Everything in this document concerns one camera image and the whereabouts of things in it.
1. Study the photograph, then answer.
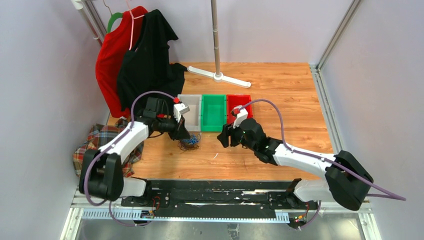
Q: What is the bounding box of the black shirt on hanger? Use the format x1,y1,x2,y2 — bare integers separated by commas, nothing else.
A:
117,9,187,110

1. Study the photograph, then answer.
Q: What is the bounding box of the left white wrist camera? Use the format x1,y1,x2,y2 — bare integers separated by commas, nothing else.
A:
173,102,190,123

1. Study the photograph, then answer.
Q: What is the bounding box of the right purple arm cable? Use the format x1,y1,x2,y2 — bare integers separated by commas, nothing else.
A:
237,98,407,230

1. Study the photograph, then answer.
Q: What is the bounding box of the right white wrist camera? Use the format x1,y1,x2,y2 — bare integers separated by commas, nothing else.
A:
231,105,249,129

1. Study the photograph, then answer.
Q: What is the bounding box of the aluminium corner frame post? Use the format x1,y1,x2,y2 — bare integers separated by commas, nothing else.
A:
315,0,363,71

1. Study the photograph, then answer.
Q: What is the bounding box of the coloured cable bundle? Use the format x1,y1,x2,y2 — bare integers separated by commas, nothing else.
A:
177,132,202,152

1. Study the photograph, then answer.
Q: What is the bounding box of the red shirt on hanger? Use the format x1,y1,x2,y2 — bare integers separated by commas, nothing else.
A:
95,6,148,118

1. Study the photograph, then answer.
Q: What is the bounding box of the green plastic bin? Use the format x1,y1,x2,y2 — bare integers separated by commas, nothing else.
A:
200,94,227,132

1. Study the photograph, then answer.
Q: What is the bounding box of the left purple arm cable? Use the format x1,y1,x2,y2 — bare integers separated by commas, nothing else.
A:
82,90,176,227

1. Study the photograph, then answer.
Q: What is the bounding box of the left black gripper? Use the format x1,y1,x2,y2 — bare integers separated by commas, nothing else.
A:
156,112,191,142

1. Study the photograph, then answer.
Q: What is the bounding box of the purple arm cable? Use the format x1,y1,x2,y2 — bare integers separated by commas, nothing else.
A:
82,90,176,227
237,98,407,230

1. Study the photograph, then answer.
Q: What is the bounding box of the pink clothes hanger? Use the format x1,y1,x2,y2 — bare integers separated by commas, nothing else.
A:
125,0,144,51

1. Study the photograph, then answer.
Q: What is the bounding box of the white plastic bin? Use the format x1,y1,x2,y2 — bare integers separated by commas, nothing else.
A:
178,94,202,132

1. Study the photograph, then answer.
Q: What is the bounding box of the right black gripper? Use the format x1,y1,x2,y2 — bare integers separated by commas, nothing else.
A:
217,117,257,152

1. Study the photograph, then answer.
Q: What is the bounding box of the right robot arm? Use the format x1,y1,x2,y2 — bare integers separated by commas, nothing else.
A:
217,118,374,211

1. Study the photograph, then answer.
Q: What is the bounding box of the white clothes rack pole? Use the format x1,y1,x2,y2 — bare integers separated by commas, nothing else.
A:
71,0,107,47

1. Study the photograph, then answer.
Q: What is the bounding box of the white stand with pole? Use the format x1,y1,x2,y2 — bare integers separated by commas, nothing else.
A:
187,0,252,89

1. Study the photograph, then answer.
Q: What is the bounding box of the red plastic bin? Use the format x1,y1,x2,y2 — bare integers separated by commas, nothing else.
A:
226,94,254,125

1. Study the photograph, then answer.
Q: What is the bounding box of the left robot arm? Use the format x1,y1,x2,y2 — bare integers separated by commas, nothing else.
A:
78,97,191,207

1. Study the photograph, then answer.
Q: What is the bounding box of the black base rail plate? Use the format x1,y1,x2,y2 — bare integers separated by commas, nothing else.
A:
121,179,318,221

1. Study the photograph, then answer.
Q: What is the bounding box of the plaid flannel shirt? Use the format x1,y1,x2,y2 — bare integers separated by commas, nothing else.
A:
72,118,144,178

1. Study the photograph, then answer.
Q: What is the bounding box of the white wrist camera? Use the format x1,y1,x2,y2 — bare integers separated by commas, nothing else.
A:
231,105,249,129
173,102,190,123

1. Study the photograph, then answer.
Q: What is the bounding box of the green clothes hanger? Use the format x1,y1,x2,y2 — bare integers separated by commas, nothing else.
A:
106,12,123,33

